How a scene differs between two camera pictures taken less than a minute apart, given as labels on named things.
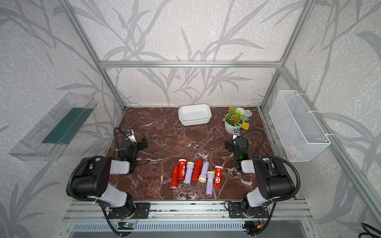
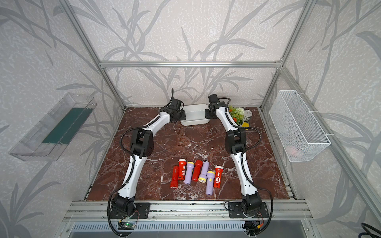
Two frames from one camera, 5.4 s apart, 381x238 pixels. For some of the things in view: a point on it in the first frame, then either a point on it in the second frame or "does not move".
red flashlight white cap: x=219 y=173 does not move
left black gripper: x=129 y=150 → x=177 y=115
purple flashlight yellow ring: x=210 y=180 does not move
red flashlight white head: x=182 y=165 does not move
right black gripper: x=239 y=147 → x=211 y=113
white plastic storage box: x=195 y=114 does not move
